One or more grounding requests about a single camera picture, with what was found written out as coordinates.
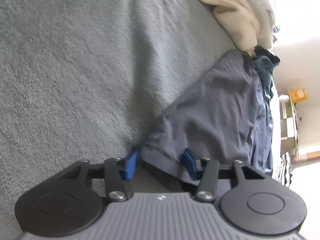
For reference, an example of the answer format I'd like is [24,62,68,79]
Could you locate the dark navy shorts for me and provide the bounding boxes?
[141,50,273,191]

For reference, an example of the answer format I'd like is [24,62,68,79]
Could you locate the black white patterned cloth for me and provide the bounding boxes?
[278,152,293,187]

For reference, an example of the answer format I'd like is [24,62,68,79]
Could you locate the white shelf unit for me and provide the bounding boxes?
[279,94,299,158]

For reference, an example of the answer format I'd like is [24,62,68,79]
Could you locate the yellow box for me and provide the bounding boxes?
[289,88,308,103]

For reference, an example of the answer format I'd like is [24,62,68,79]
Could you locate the dark teal garment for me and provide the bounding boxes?
[253,46,280,102]

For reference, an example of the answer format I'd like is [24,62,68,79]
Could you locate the cream fleece blanket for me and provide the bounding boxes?
[199,0,276,52]

